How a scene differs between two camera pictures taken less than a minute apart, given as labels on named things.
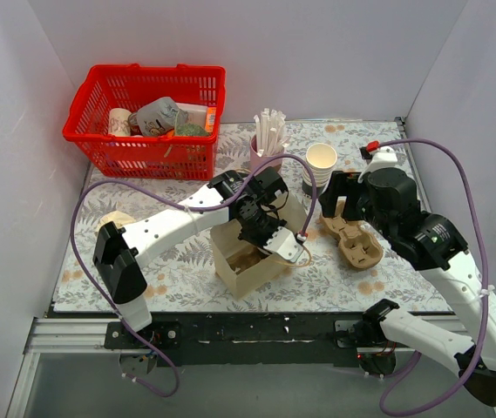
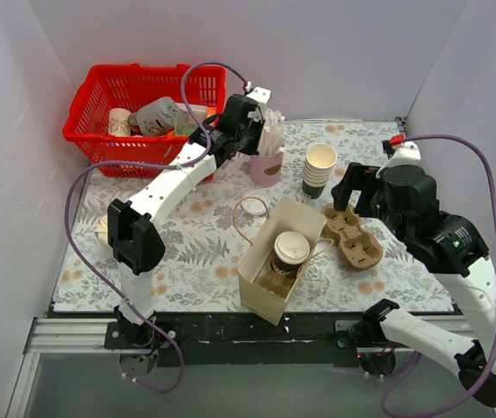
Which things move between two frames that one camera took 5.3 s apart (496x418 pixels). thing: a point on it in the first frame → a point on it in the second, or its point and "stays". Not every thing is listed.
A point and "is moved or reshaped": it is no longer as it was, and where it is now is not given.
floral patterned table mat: [295, 217] stays
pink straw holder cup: [256, 161] stays
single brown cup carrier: [249, 257] → [277, 284]
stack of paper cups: [322, 158] stays
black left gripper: [256, 231] → [252, 131]
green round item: [191, 130] stays
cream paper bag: [246, 270] is moved or reshaped
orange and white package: [204, 116] stays
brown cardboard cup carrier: [357, 246] stays
